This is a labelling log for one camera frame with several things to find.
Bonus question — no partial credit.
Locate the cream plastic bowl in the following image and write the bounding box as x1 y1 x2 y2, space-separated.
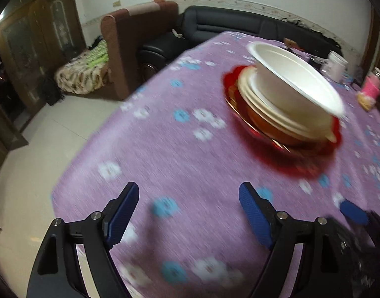
237 66 338 143

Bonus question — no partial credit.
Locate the large white foam bowl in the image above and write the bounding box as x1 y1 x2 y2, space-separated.
247 42 345 118

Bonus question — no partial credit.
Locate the red scalloped plate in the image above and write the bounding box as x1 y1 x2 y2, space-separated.
221 65 342 177

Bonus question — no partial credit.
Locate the bagged bread bun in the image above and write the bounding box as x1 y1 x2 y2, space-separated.
356 92 376 112

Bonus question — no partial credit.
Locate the pink sleeved thermos bottle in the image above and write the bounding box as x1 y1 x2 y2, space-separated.
361 67 380 101

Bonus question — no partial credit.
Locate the white plastic jar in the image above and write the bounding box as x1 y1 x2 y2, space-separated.
320 50 348 83

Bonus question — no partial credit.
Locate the purple floral tablecloth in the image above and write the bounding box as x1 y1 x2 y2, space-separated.
53 32 380 297

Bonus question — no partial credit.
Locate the patterned blanket bed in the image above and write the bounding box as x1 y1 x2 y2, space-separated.
54 39 109 95

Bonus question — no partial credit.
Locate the wooden cabinet door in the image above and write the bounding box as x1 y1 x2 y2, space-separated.
0 0 87 125

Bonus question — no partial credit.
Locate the black leather sofa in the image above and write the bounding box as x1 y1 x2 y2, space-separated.
137 5 343 78

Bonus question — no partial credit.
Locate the brown armchair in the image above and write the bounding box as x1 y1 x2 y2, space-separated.
100 1 179 100

